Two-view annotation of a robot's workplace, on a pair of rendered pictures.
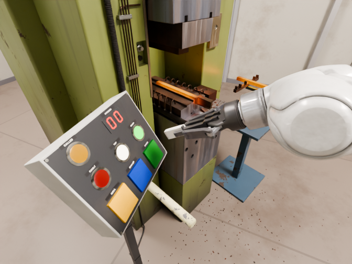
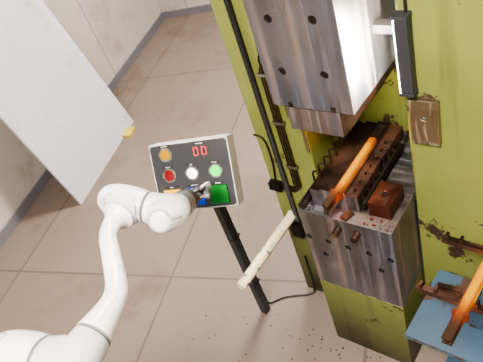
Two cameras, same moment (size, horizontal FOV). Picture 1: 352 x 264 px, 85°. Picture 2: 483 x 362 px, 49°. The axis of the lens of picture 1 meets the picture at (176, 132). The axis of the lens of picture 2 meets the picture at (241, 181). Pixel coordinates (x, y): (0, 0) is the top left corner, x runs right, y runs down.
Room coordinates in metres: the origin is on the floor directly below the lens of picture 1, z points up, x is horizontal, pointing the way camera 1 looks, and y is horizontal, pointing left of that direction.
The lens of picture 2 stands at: (0.72, -1.52, 2.34)
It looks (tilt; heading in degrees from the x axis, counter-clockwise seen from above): 39 degrees down; 95
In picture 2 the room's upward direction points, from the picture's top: 21 degrees counter-clockwise
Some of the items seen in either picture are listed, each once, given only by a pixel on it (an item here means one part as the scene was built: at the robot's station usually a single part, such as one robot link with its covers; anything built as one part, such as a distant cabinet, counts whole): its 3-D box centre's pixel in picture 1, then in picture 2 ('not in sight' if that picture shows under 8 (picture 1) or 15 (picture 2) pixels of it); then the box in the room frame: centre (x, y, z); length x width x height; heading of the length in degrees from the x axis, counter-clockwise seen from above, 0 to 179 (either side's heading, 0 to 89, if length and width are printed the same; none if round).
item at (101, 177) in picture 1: (101, 178); (169, 175); (0.31, 0.19, 1.09); 0.05 x 0.03 x 0.04; 136
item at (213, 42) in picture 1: (213, 31); (425, 121); (1.21, -0.22, 1.27); 0.09 x 0.02 x 0.17; 136
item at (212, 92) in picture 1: (204, 94); (386, 200); (1.07, -0.17, 0.95); 0.12 x 0.09 x 0.07; 46
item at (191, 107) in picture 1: (166, 95); (358, 161); (1.04, 0.06, 0.96); 0.42 x 0.20 x 0.09; 46
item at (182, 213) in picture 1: (160, 195); (267, 248); (0.59, 0.08, 0.62); 0.44 x 0.05 x 0.05; 46
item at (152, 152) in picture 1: (152, 153); (219, 193); (0.49, 0.08, 1.01); 0.07 x 0.05 x 0.07; 161
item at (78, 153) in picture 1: (78, 153); (165, 155); (0.33, 0.23, 1.16); 0.05 x 0.03 x 0.04; 136
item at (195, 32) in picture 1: (164, 26); (343, 85); (1.04, 0.06, 1.32); 0.42 x 0.20 x 0.10; 46
